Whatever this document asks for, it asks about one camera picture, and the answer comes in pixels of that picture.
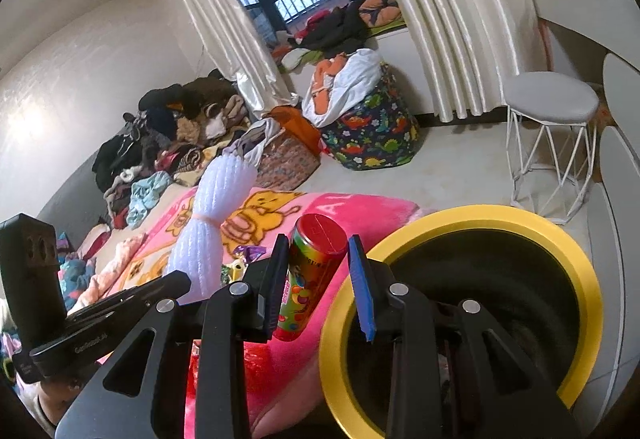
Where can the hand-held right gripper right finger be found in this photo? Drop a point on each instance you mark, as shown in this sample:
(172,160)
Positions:
(361,289)

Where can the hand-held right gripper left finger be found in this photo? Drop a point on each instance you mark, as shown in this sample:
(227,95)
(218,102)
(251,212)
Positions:
(278,279)

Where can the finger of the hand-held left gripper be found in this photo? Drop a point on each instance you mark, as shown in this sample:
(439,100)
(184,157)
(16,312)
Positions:
(150,291)

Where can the candy tube with red lid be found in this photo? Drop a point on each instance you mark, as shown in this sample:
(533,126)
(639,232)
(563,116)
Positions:
(312,269)

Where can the white foam net bundle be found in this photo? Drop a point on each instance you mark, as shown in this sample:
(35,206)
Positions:
(210,209)

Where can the yellow rimmed black trash bin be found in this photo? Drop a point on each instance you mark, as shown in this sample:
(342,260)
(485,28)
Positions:
(565,259)

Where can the purple candy wrapper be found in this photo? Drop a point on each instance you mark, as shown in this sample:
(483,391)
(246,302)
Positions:
(247,252)

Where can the blue floral bedding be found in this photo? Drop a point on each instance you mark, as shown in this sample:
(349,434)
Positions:
(75,269)

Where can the pink printed blanket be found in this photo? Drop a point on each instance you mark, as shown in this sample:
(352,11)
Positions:
(380,214)

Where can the light blue cloth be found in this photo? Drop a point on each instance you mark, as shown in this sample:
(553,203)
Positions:
(147,196)

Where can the brown patterned bag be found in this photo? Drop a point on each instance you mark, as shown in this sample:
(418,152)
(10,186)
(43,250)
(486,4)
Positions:
(290,164)

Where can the dinosaur print storage bag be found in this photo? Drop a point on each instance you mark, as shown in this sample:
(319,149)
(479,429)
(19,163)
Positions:
(372,139)

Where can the orange cloth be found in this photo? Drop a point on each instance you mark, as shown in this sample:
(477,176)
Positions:
(300,124)

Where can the pile of dark clothes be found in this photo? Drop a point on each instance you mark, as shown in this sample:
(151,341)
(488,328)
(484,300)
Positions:
(165,129)

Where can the white orange printed bag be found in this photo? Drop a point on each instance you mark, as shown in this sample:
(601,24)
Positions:
(345,84)

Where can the clothes pile on windowsill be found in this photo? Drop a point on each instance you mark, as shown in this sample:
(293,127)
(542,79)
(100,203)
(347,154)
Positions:
(340,29)

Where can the cream curtain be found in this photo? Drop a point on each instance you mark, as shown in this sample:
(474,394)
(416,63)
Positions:
(215,4)
(450,19)

